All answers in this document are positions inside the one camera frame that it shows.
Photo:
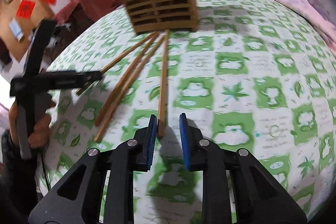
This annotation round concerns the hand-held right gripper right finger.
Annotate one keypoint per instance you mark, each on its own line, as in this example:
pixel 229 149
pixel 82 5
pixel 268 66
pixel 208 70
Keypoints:
pixel 185 142

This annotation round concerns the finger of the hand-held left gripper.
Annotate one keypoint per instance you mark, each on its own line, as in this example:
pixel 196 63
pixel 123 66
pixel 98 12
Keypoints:
pixel 73 79

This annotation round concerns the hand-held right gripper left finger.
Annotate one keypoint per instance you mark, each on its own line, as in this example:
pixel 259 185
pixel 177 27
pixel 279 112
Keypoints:
pixel 150 142

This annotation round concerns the wooden chopstick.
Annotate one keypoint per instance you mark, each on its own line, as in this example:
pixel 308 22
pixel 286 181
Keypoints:
pixel 131 49
pixel 124 98
pixel 124 85
pixel 163 82

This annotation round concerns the person's left forearm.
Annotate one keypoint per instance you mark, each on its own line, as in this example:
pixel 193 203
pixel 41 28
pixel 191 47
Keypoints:
pixel 15 182

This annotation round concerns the person's left hand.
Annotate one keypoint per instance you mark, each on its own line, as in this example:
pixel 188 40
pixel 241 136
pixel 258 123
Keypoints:
pixel 42 129

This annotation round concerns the red square paper decoration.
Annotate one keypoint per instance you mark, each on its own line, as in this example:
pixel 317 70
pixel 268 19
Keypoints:
pixel 25 8

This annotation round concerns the green patterned tablecloth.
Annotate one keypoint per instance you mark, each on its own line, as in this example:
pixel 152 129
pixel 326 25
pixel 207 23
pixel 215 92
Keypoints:
pixel 236 82

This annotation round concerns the red cloth covered cabinet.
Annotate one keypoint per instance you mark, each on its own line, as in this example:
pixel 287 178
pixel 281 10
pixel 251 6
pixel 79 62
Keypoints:
pixel 92 1

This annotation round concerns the pink floral cloth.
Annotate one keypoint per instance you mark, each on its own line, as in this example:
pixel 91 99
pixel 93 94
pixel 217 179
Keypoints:
pixel 307 11

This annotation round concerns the wooden wall board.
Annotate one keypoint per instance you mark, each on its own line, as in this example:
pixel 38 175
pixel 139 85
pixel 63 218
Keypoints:
pixel 15 43

